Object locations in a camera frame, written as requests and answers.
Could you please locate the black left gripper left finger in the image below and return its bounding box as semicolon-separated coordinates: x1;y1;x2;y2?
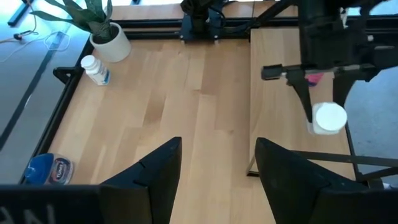
98;136;183;224

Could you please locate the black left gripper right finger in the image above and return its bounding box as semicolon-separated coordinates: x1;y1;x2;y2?
254;138;374;224

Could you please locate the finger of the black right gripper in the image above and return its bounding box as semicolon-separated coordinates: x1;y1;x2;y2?
333;73;357;109
285;68;314;124

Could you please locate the tall white bottle grey label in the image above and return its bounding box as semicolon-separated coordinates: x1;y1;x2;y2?
306;101;348;136

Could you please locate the blue Tums bottle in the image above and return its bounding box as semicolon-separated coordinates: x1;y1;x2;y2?
24;152;75;186

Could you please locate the white bottle blue label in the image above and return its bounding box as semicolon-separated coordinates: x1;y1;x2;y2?
80;54;111;86

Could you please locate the succulent plant in white pot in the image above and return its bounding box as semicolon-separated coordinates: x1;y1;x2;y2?
29;0;132;63

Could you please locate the black bracket bar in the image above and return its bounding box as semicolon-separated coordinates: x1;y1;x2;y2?
52;66;82;85

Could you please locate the black aluminium table frame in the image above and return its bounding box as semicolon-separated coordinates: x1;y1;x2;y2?
18;17;398;187

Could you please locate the black cable plug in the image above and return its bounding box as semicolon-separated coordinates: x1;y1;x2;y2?
14;30;32;41

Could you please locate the black desk leg frame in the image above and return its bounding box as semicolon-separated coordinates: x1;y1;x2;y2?
6;0;32;27

